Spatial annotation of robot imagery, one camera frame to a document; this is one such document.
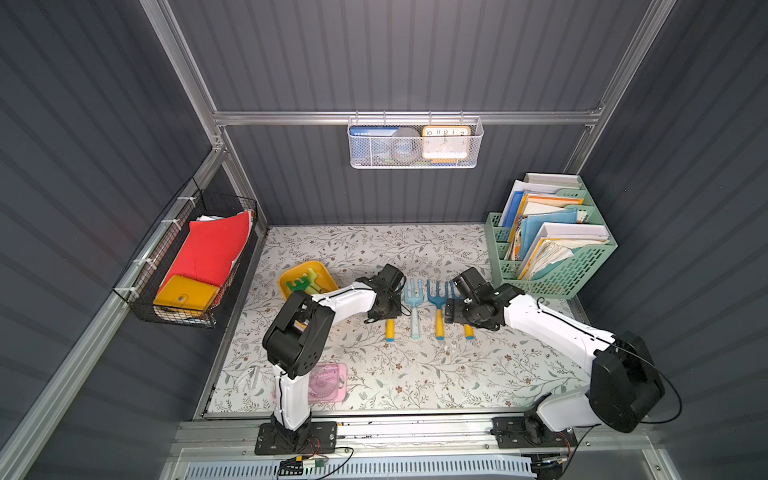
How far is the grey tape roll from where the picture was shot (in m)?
0.88

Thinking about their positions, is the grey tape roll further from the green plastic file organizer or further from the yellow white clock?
the green plastic file organizer

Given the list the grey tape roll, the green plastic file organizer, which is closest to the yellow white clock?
the grey tape roll

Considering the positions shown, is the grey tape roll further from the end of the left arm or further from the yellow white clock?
the end of the left arm

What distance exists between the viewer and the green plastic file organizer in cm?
83
